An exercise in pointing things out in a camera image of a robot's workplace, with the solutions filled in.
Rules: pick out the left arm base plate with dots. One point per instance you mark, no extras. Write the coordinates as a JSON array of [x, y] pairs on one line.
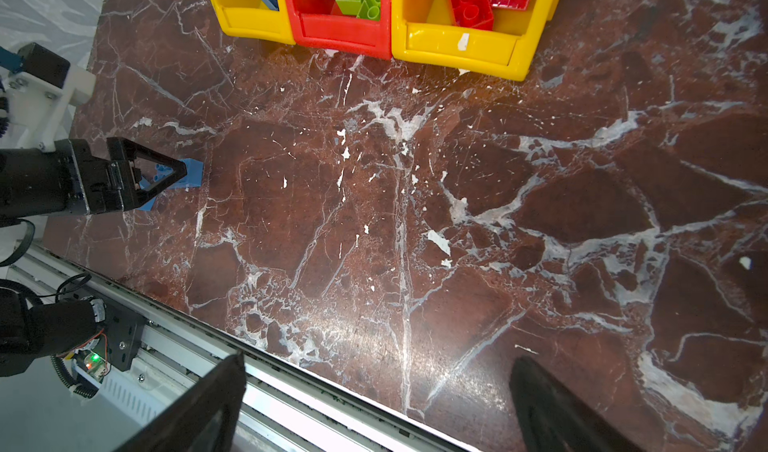
[[122, 330]]

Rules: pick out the left yellow bin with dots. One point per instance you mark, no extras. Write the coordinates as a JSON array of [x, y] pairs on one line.
[[253, 19]]

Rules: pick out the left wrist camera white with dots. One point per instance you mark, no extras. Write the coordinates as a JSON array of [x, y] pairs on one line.
[[39, 88]]

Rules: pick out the green brick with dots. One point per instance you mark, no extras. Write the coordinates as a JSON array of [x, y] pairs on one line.
[[361, 9]]

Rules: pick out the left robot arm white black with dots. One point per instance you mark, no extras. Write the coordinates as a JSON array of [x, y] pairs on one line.
[[30, 328]]

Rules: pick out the red middle bin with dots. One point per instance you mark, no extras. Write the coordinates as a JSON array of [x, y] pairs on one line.
[[320, 24]]

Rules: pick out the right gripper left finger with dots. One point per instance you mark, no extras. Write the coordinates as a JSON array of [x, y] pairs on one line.
[[204, 418]]

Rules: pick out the right yellow bin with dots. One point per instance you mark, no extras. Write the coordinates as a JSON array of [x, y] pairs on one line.
[[423, 32]]

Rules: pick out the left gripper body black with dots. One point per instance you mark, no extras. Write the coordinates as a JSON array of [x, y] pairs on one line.
[[70, 180]]

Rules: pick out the yellow bin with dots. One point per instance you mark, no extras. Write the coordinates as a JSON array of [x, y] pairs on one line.
[[423, 32], [253, 19]]

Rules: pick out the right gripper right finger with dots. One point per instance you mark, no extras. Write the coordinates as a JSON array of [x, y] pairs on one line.
[[553, 418]]

